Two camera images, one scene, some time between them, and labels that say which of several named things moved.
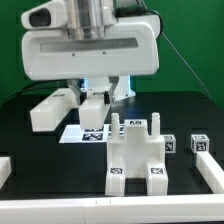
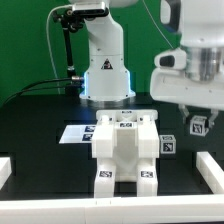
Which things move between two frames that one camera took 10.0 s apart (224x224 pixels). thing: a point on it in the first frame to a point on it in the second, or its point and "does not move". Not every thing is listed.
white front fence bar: [173, 209] does not move
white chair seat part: [136, 148] does not move
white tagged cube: [199, 143] to [197, 125]
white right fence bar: [211, 171] does not move
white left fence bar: [5, 169] does not move
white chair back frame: [54, 111] to [148, 136]
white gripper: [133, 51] to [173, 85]
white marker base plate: [73, 134] does not move
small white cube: [156, 179] to [146, 177]
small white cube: [115, 180] to [105, 178]
